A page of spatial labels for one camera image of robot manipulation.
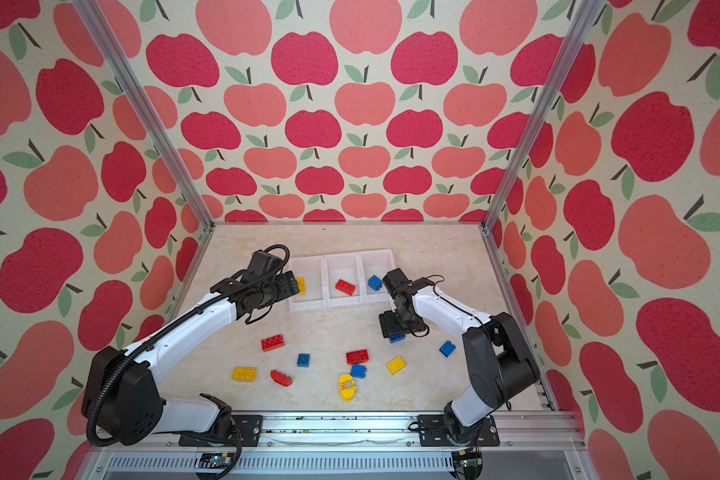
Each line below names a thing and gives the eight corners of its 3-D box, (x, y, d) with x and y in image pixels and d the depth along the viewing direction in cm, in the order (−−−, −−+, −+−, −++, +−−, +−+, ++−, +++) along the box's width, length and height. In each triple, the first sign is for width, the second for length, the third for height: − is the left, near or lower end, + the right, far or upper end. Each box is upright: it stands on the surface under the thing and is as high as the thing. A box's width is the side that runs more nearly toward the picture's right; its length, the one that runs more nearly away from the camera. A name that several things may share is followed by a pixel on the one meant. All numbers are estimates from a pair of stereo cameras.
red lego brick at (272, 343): (264, 352, 89) (261, 348, 87) (263, 344, 91) (260, 340, 88) (285, 345, 91) (283, 341, 88) (284, 337, 92) (281, 333, 90)
